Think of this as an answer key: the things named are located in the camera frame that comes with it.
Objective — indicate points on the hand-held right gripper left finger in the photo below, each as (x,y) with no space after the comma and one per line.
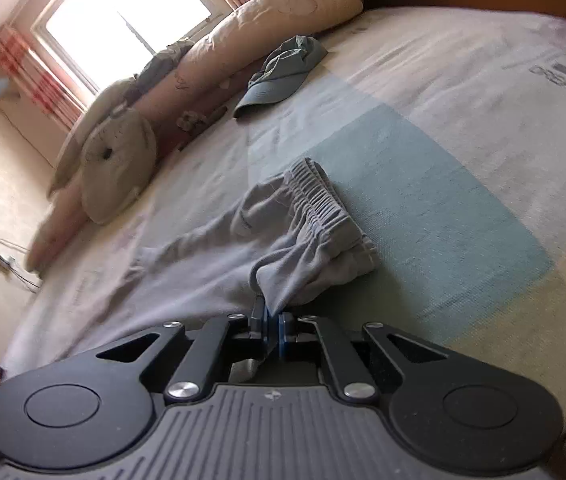
(264,327)

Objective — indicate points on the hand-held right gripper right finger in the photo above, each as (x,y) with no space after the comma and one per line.
(284,335)

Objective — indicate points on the grey printed pants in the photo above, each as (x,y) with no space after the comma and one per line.
(303,240)

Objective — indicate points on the grey cat cushion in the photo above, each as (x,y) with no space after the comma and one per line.
(118,165)

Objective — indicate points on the blue cap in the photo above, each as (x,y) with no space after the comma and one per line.
(283,75)

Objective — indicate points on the white power strip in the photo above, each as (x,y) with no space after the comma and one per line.
(4,261)

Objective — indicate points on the grey pillow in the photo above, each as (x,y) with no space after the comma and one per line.
(93,120)

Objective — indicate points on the blue-grey folded garment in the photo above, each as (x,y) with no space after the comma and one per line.
(163,65)

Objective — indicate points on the pink folded quilt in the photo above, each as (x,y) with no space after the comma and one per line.
(273,15)

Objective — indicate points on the bright window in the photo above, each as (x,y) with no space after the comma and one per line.
(123,15)

